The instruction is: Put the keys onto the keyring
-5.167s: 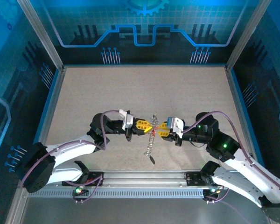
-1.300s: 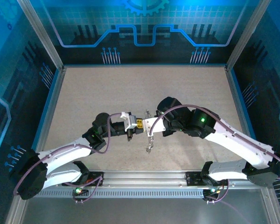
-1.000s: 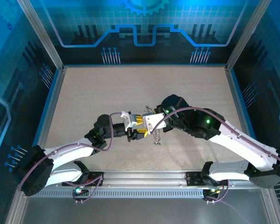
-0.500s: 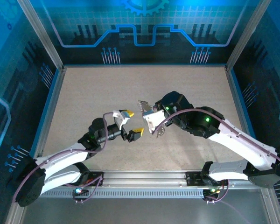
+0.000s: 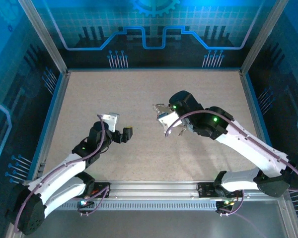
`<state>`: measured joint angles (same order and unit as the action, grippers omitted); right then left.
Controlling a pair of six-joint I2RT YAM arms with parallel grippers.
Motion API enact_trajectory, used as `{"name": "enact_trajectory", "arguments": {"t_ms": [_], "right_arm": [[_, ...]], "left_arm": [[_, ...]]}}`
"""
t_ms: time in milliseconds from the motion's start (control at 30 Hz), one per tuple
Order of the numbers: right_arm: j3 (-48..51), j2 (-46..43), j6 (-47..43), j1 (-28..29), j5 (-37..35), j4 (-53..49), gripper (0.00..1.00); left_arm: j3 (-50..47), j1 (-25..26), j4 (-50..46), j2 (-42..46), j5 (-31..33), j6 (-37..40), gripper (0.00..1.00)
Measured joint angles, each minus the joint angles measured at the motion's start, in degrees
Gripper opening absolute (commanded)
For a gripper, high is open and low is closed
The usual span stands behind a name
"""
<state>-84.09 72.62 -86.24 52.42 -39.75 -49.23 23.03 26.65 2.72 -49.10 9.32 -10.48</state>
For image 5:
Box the aluminium table side rail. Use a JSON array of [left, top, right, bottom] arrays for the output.
[[31, 71, 71, 180], [239, 71, 276, 180]]

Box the grey metal panel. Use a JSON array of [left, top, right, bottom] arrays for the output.
[[22, 209, 289, 238]]

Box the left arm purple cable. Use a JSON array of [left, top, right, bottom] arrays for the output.
[[14, 114, 112, 234]]

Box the slotted metal cable duct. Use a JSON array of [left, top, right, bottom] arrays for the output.
[[57, 201, 218, 211]]

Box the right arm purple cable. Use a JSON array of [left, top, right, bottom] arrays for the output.
[[164, 110, 298, 217]]

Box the black connector with LEDs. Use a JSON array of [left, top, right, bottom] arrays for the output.
[[76, 197, 95, 208], [216, 199, 235, 208]]

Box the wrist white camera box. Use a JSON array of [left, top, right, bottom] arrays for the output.
[[155, 111, 186, 136], [100, 113, 120, 133]]

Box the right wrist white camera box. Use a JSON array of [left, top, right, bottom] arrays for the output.
[[155, 111, 186, 136]]

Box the aluminium frame post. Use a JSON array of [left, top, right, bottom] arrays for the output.
[[17, 0, 70, 75], [239, 0, 290, 75]]

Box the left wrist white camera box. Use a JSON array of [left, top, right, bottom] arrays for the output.
[[100, 113, 120, 133]]

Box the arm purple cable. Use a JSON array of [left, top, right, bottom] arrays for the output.
[[164, 110, 298, 217], [14, 114, 112, 234]]

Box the aluminium frame rail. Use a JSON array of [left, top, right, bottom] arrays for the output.
[[19, 179, 289, 200]]

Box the blue table edge strip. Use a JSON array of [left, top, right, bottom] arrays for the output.
[[26, 73, 64, 180], [245, 73, 283, 180]]

